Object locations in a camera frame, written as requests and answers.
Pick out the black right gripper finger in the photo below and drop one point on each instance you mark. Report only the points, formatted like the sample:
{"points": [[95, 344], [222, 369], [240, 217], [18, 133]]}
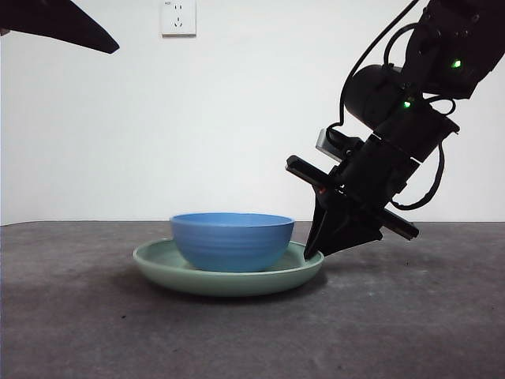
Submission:
{"points": [[351, 235], [317, 225]]}

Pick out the blue ribbed bowl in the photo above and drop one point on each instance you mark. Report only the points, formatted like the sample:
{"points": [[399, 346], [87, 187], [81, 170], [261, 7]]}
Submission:
{"points": [[233, 245]]}

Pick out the white wall socket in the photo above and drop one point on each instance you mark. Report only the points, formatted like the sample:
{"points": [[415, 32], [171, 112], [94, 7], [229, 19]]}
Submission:
{"points": [[189, 27]]}

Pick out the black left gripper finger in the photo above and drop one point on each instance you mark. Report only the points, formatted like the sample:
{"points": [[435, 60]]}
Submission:
{"points": [[59, 23]]}

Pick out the pale grey camera box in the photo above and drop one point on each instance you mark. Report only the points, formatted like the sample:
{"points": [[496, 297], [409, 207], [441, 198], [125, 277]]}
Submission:
{"points": [[324, 144]]}

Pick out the green round plate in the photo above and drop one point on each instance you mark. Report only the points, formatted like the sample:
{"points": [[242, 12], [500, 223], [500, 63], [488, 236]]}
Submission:
{"points": [[229, 284]]}

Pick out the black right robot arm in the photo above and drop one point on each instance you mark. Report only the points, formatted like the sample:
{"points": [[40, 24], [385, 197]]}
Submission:
{"points": [[434, 59]]}

